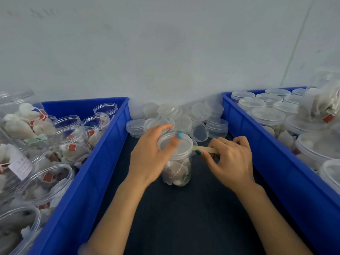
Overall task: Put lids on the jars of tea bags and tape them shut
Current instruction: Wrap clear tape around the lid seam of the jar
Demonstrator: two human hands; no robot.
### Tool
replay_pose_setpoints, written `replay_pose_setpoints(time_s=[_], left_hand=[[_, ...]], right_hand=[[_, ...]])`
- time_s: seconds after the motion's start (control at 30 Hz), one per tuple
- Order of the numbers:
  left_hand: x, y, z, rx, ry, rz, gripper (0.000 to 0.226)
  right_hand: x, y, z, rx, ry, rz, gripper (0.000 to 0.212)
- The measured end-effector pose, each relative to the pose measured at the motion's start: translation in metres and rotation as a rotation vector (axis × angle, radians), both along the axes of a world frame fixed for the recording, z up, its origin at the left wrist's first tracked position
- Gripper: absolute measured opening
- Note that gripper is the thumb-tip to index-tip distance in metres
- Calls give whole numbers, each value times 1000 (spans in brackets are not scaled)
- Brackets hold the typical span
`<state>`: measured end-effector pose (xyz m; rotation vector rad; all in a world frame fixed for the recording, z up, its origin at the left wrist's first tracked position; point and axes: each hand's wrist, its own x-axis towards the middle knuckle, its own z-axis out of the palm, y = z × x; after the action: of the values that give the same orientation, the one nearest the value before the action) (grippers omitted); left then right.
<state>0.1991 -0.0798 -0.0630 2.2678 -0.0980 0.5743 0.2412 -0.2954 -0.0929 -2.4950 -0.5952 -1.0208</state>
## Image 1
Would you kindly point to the group of lidded filled jars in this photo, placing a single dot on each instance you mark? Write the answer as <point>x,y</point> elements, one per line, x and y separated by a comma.
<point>268,114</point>

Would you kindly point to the person's left forearm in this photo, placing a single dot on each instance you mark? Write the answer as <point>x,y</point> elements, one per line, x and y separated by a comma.
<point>116,220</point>

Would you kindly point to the clear screw lid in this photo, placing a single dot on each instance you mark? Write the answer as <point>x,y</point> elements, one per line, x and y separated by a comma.
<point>183,148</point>

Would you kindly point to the person's right thumb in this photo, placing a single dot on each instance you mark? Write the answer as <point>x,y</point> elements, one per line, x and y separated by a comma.
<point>204,158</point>

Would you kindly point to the person's right hand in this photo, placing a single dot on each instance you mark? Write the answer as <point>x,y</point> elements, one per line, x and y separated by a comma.
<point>233,164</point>

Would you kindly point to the clear bag of tea bags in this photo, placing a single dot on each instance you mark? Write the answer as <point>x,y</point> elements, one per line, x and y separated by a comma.
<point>320,103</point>

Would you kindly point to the white paper slip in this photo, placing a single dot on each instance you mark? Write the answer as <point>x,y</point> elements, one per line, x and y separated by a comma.
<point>20,167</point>

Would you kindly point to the pile of loose clear lids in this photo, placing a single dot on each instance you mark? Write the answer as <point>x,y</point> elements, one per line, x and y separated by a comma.
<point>196,116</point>

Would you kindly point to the group of open filled jars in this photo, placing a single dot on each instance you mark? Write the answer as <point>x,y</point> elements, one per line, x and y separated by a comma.
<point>39,161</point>

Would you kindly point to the blue plastic bin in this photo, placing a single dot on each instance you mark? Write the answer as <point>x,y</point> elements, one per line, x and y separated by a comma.
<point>281,169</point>
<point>87,167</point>

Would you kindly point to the person's left hand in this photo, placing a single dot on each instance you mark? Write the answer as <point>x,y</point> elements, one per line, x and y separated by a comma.
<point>147,159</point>

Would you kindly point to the person's left thumb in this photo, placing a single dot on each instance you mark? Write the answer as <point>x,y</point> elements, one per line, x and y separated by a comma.
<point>174,144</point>

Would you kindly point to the clear plastic jar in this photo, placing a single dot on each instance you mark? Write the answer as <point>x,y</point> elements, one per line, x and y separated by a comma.
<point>178,169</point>

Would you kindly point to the person's right forearm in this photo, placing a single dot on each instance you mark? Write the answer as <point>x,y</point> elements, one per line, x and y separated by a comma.
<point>271,223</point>

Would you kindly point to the person's right middle finger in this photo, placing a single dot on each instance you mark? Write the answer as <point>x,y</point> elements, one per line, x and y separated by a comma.
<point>242,140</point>

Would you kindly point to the tea bags inside jar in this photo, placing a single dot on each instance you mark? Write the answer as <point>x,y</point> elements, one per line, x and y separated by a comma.
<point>176,173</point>

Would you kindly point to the beige tape strip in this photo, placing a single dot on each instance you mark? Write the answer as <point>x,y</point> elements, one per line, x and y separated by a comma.
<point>208,149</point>

